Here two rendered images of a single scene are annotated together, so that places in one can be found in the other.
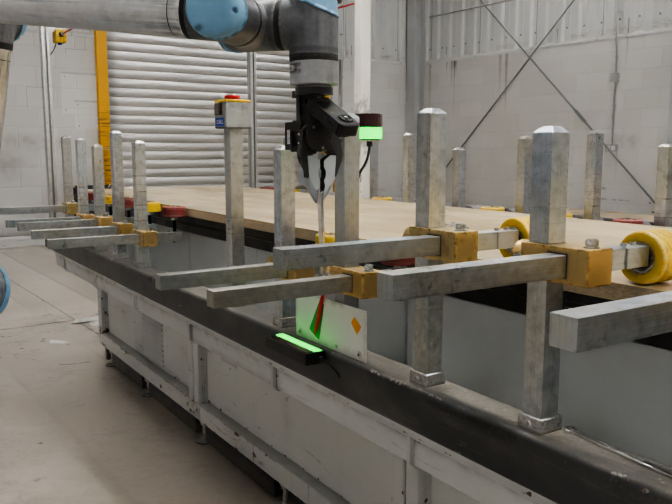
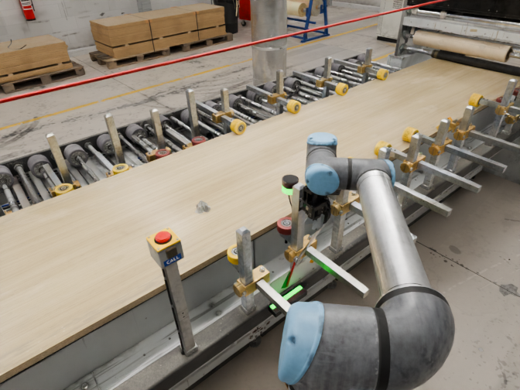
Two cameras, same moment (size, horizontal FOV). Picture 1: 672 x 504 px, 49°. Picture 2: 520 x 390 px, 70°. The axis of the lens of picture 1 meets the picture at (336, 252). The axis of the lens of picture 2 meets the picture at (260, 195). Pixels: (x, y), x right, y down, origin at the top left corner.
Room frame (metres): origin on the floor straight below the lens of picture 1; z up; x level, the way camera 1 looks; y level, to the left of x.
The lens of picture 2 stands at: (1.67, 1.02, 1.89)
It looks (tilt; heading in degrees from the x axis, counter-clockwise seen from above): 36 degrees down; 265
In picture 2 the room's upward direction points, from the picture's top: 2 degrees counter-clockwise
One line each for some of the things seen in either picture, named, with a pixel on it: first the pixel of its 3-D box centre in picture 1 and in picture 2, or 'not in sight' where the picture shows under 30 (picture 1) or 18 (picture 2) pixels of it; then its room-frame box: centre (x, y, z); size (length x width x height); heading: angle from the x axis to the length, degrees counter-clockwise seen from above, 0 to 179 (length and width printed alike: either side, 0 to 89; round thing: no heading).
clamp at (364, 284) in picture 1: (354, 279); (299, 248); (1.42, -0.04, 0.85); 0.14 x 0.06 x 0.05; 33
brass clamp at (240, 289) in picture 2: (290, 267); (251, 282); (1.63, 0.10, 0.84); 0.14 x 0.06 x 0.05; 33
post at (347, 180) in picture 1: (346, 237); (297, 236); (1.44, -0.02, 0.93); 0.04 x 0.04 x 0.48; 33
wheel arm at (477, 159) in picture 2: not in sight; (453, 149); (0.53, -0.54, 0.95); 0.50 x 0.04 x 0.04; 123
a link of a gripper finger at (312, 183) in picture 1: (306, 178); (317, 224); (1.38, 0.06, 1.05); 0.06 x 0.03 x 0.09; 33
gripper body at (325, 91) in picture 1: (312, 121); (315, 198); (1.39, 0.04, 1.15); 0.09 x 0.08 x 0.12; 33
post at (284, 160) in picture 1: (284, 253); (246, 279); (1.65, 0.12, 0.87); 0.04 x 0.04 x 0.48; 33
